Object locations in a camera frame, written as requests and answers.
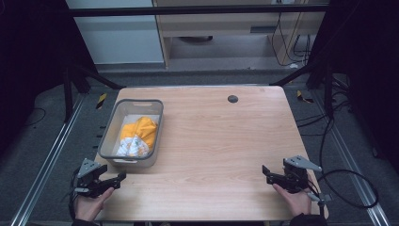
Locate black cables under desk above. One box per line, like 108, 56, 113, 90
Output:
270, 11, 313, 69

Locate black metal stand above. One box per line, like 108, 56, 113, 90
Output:
268, 60, 336, 121
61, 62, 125, 124

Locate orange and white cloth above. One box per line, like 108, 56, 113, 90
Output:
116, 116, 159, 158

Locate yellow black tape strip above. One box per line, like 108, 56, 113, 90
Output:
95, 92, 108, 110
295, 89, 315, 105

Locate black looped gripper cable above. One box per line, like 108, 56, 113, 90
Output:
314, 125, 379, 210

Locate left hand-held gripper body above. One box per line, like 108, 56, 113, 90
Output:
74, 158, 109, 199

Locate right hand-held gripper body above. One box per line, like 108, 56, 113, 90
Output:
281, 154, 323, 194

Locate black frame crossbar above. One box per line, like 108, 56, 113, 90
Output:
67, 3, 329, 18

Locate white cabinet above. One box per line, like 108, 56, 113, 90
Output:
65, 0, 166, 66

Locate black floor cables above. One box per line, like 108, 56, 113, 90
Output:
295, 74, 354, 137

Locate person's right hand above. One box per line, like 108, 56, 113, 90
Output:
272, 183, 313, 218

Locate dark curtain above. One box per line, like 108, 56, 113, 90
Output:
309, 0, 399, 175
0, 0, 97, 156

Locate grey plastic basket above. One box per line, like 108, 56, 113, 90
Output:
97, 98, 165, 169

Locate grey plug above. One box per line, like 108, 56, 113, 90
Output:
306, 191, 333, 216

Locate aluminium floor rail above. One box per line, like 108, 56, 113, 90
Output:
9, 93, 87, 226
311, 89, 392, 226

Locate person's left hand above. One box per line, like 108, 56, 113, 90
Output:
74, 186, 116, 222

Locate thin black floor cable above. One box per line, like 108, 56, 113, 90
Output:
24, 107, 47, 127

